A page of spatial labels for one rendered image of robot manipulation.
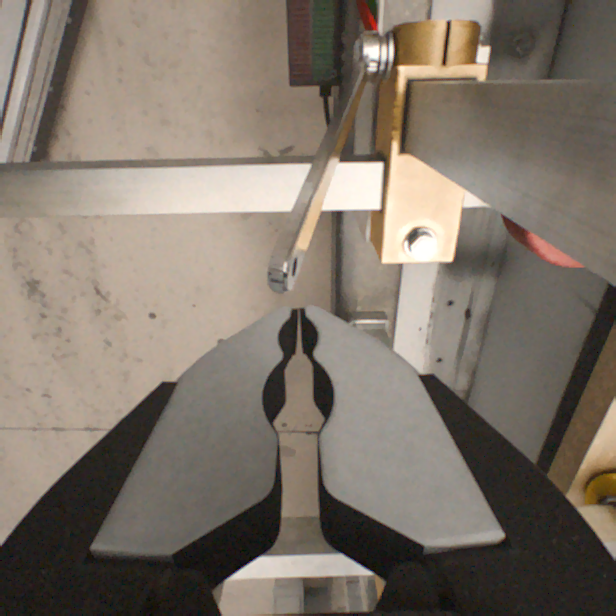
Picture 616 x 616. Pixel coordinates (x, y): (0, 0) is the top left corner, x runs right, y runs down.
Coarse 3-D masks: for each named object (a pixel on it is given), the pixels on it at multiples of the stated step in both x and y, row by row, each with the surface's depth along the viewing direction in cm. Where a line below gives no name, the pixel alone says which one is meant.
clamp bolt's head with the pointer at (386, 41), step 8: (360, 0) 29; (360, 8) 29; (368, 8) 28; (360, 16) 30; (368, 16) 26; (368, 24) 26; (384, 40) 22; (392, 40) 22; (360, 48) 22; (384, 48) 22; (392, 48) 22; (384, 56) 22; (392, 56) 22; (384, 64) 22; (384, 72) 23; (384, 80) 23
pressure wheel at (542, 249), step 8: (504, 216) 24; (504, 224) 25; (512, 224) 23; (512, 232) 24; (520, 232) 23; (528, 232) 22; (520, 240) 24; (528, 240) 22; (536, 240) 22; (528, 248) 23; (536, 248) 22; (544, 248) 22; (552, 248) 22; (544, 256) 23; (552, 256) 23; (560, 256) 23; (560, 264) 23; (568, 264) 23; (576, 264) 23
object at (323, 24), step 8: (320, 0) 33; (328, 0) 33; (320, 8) 33; (328, 8) 33; (320, 16) 33; (328, 16) 33; (320, 24) 34; (328, 24) 34; (320, 32) 34; (328, 32) 34; (320, 40) 34; (328, 40) 34; (320, 48) 34; (328, 48) 34; (320, 56) 35; (328, 56) 35; (320, 64) 35; (328, 64) 35; (320, 72) 35; (328, 72) 35
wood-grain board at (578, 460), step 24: (600, 360) 30; (600, 384) 30; (576, 408) 33; (600, 408) 31; (576, 432) 33; (600, 432) 31; (576, 456) 33; (600, 456) 32; (552, 480) 37; (576, 480) 34; (576, 504) 36
